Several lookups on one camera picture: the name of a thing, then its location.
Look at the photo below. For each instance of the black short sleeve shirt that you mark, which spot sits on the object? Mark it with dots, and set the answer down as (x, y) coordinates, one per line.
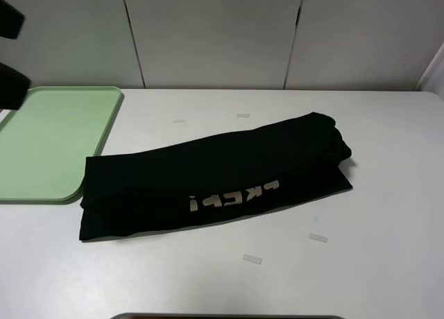
(214, 179)

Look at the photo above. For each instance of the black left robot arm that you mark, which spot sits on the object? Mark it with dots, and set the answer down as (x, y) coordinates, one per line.
(14, 84)

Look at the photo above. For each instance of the green plastic tray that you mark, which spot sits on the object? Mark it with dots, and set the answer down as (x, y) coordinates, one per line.
(45, 144)

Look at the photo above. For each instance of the clear tape front centre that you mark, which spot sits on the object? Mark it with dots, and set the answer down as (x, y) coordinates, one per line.
(252, 259)

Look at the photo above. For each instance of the clear tape front right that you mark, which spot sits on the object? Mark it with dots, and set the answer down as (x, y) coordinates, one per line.
(317, 237)

